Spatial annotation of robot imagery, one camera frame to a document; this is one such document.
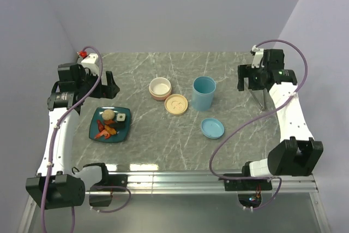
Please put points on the blue round lid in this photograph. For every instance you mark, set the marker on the blue round lid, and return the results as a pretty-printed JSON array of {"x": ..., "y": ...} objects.
[{"x": 212, "y": 128}]

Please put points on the dark seaweed sushi roll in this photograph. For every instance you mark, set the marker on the dark seaweed sushi roll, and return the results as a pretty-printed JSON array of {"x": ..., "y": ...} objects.
[{"x": 118, "y": 125}]

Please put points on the orange fried food piece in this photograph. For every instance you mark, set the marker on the orange fried food piece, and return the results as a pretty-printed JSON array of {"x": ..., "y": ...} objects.
[{"x": 110, "y": 130}]

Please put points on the beige round lid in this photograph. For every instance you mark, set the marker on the beige round lid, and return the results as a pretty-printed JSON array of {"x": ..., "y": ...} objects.
[{"x": 176, "y": 104}]

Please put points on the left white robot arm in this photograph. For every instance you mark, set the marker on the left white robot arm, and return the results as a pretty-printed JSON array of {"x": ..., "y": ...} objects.
[{"x": 54, "y": 185}]

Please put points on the white sushi roll piece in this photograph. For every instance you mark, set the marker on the white sushi roll piece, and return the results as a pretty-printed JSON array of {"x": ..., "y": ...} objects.
[{"x": 121, "y": 117}]

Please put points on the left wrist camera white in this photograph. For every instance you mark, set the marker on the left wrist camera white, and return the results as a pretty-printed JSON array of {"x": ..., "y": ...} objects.
[{"x": 89, "y": 61}]

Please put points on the orange red food piece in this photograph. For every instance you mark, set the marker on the orange red food piece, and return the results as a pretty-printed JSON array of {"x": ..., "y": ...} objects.
[{"x": 109, "y": 122}]

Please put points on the teal square plate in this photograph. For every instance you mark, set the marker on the teal square plate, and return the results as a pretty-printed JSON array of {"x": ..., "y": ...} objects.
[{"x": 121, "y": 134}]

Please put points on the aluminium mounting rail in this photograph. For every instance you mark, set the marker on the aluminium mounting rail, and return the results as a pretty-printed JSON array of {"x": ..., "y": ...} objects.
[{"x": 196, "y": 201}]

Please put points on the red shrimp piece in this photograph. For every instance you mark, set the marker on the red shrimp piece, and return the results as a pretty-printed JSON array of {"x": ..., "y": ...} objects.
[{"x": 104, "y": 134}]

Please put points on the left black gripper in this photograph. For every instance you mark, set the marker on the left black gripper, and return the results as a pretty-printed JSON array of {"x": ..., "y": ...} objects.
[{"x": 108, "y": 91}]

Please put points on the blue tall cup container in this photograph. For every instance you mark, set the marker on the blue tall cup container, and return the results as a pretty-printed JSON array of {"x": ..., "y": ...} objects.
[{"x": 203, "y": 89}]

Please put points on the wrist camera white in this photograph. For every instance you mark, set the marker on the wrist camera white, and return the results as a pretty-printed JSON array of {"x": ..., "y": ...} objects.
[
  {"x": 89, "y": 61},
  {"x": 258, "y": 54}
]

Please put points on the pink white bowl container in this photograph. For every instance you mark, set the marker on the pink white bowl container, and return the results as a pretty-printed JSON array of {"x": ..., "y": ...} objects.
[{"x": 160, "y": 88}]

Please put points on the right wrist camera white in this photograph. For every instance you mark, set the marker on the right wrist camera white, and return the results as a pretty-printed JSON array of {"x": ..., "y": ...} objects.
[{"x": 258, "y": 54}]

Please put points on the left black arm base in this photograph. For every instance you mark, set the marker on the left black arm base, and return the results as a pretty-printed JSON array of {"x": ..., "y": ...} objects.
[{"x": 103, "y": 193}]

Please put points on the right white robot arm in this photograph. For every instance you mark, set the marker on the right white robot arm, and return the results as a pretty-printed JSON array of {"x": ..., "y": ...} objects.
[{"x": 298, "y": 152}]

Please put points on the metal serving tongs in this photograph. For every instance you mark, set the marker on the metal serving tongs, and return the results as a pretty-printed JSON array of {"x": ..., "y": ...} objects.
[{"x": 259, "y": 97}]

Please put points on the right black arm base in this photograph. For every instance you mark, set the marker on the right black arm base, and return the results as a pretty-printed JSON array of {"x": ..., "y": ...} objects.
[{"x": 249, "y": 191}]

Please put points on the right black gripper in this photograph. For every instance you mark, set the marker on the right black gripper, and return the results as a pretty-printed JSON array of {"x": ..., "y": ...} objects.
[{"x": 246, "y": 71}]

